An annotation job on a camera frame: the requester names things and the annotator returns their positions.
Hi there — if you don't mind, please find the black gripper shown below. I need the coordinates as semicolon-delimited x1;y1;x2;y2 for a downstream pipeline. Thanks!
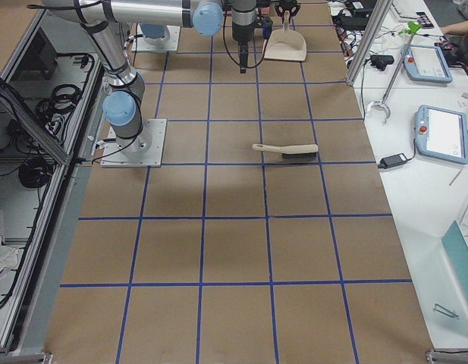
275;0;300;17
231;11;272;74

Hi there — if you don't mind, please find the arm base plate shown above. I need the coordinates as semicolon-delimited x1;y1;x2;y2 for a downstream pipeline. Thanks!
131;25;181;53
100;119;167;168

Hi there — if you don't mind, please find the blue teach pendant near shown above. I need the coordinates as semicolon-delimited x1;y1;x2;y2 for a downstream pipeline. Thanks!
414;105;468;165

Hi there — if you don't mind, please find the beige hand brush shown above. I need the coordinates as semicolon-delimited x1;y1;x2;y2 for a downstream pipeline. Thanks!
252;143;319;159

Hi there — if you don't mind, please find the metal grabber rod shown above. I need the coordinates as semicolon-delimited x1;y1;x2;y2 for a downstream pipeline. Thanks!
366;21;422;125

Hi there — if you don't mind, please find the beige plastic dustpan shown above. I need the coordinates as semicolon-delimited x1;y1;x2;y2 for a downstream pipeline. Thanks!
263;11;307;62

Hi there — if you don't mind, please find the blue teach pendant far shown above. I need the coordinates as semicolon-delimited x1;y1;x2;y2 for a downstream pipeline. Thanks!
404;45;453;84

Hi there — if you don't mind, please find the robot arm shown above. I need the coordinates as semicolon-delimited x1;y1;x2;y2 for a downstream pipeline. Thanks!
137;1;271;46
27;1;271;94

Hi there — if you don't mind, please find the blue teach pendant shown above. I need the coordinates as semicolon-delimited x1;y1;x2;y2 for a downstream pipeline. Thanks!
404;45;453;84
414;105;468;165

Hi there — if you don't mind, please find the teal folder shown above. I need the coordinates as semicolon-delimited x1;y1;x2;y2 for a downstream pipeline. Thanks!
441;221;468;302

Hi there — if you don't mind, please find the black adapter on right table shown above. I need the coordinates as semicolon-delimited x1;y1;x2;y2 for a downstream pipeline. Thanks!
378;153;409;169

